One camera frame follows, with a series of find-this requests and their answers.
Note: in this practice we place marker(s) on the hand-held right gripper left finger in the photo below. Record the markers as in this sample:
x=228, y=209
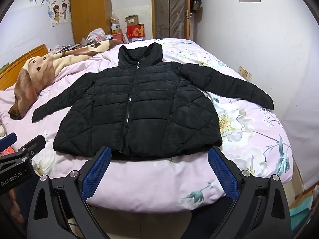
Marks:
x=98, y=171

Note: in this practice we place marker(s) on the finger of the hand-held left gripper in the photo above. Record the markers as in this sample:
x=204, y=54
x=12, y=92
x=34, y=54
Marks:
x=33, y=144
x=7, y=140

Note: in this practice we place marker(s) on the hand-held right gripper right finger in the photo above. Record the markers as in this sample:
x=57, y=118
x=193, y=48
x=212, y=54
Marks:
x=220, y=171

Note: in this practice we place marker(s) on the black puffer jacket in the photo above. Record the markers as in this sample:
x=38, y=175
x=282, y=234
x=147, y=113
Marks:
x=149, y=104

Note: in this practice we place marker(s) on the person's left hand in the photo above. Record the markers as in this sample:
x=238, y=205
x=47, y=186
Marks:
x=13, y=206

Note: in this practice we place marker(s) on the person's dark clothing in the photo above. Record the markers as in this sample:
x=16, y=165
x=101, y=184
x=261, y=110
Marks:
x=209, y=220

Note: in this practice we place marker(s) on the bed with pink floral sheet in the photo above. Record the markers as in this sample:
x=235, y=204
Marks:
x=154, y=179

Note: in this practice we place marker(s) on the brown dog print blanket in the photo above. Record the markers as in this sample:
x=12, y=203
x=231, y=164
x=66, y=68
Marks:
x=37, y=79

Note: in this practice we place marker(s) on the wooden headboard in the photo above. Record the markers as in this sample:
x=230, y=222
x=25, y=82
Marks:
x=15, y=67

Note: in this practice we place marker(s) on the teal cardboard box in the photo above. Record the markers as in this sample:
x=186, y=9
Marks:
x=302, y=204

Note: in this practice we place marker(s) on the white plastic bag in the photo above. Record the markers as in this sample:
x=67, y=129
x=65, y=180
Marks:
x=96, y=35

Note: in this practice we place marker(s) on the white and blue box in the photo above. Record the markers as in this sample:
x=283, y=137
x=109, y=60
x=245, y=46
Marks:
x=116, y=28

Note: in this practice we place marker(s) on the red gift box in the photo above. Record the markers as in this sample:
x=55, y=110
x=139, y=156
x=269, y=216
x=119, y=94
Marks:
x=135, y=31

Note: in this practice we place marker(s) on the wooden wardrobe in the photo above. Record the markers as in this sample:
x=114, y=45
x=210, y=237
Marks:
x=92, y=10

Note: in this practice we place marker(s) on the clear snack bag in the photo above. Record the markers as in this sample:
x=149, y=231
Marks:
x=115, y=19

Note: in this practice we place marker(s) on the brown cardboard box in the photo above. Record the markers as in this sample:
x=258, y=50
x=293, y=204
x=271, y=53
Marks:
x=132, y=20

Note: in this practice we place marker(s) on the wooden door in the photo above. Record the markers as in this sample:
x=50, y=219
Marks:
x=169, y=10

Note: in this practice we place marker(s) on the wall sockets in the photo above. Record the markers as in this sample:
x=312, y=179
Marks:
x=245, y=74

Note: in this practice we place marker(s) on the cartoon couple wall poster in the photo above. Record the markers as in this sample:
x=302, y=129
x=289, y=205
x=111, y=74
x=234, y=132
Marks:
x=58, y=12

